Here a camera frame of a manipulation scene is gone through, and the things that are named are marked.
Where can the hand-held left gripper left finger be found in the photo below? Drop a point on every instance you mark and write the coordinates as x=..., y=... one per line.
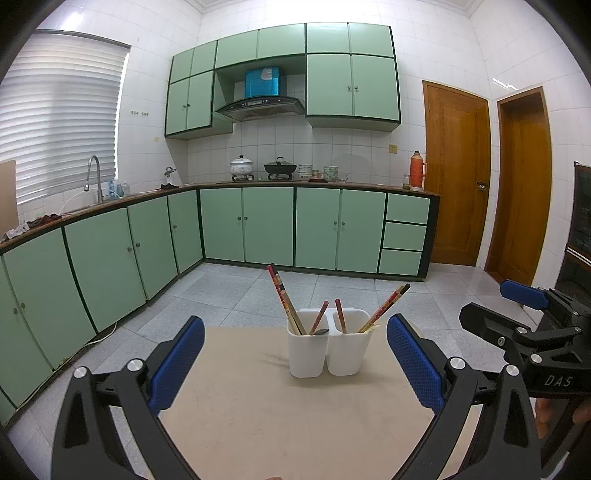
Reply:
x=178, y=364

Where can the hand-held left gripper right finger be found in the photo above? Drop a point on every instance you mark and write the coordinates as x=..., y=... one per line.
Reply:
x=415, y=364

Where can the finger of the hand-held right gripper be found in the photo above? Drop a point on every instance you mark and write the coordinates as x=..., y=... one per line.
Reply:
x=524, y=293
x=480, y=318

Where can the plain wooden chopstick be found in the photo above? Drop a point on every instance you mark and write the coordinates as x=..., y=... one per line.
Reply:
x=369, y=326

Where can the red patterned wooden chopstick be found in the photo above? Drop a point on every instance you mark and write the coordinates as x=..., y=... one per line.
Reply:
x=387, y=305
x=279, y=286
x=340, y=316
x=322, y=314

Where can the metal spoon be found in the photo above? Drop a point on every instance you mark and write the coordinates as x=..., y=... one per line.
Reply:
x=322, y=331

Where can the white double utensil holder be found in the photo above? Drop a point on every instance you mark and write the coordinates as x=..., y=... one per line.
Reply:
x=307, y=355

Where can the group of chopsticks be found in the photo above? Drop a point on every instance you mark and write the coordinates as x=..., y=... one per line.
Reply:
x=300, y=326

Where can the person's right hand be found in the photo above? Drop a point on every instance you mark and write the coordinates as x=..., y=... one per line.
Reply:
x=582, y=411

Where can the dark furniture cabinet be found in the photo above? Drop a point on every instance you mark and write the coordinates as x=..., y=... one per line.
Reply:
x=581, y=217

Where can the green cabinet drawer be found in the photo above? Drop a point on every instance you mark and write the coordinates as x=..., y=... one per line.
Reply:
x=407, y=208
x=404, y=236
x=400, y=262

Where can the plain wooden door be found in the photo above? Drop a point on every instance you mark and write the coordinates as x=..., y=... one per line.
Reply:
x=519, y=194

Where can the small glass jar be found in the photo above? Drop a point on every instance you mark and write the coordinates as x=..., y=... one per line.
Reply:
x=406, y=182

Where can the orange thermos flask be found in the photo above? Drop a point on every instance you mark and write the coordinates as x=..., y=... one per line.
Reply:
x=417, y=170

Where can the green base cabinets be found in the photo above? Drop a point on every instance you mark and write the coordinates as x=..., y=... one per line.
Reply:
x=268, y=226

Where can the clear plastic bottle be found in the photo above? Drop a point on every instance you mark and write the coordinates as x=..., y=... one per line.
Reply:
x=113, y=190
x=125, y=189

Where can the small chrome tap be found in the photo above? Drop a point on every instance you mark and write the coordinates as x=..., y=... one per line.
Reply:
x=170, y=171

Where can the crumpled dish cloths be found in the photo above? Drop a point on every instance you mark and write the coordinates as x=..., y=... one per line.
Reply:
x=39, y=220

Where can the chrome kitchen faucet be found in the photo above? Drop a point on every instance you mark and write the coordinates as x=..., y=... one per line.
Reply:
x=98, y=180

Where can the white cooking pot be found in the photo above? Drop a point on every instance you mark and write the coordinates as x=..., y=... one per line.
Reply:
x=242, y=167

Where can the black wok with lid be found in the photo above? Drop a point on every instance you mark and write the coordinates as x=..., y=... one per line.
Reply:
x=280, y=168

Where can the stack of bowls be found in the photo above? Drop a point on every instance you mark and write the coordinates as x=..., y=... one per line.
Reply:
x=305, y=171

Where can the cardboard box with picture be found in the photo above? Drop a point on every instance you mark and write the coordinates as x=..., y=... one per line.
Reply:
x=7, y=198

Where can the black range hood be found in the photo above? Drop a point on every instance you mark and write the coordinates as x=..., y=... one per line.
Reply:
x=258, y=108

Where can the white window blind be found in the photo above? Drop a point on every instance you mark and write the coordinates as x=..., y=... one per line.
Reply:
x=60, y=115

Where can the blue hood chimney cover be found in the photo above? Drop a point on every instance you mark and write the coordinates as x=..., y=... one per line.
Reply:
x=262, y=83

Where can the green wall cabinets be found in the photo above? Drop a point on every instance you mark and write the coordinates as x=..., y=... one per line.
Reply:
x=351, y=85

